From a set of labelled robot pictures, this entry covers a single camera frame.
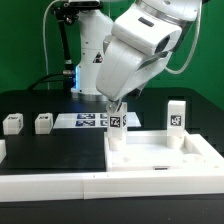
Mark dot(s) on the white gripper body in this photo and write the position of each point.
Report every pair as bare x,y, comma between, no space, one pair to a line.
125,68

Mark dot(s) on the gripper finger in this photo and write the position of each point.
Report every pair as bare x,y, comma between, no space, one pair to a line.
112,106

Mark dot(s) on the white square tabletop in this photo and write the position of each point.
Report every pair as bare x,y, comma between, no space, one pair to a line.
148,150

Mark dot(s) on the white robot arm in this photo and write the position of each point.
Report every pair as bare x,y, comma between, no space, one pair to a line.
95,26

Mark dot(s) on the white sheet with tags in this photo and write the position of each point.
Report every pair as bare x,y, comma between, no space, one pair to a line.
90,120

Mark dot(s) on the white right fence bar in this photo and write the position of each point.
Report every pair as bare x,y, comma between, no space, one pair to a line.
210,146

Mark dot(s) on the white fence bar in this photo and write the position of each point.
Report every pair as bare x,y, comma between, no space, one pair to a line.
210,146
105,185

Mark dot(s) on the white front fence bar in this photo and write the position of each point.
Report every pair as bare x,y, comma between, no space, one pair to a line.
105,185

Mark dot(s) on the white left fence block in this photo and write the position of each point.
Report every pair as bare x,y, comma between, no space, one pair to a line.
2,150

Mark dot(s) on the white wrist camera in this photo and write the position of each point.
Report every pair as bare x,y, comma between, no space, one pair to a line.
145,32

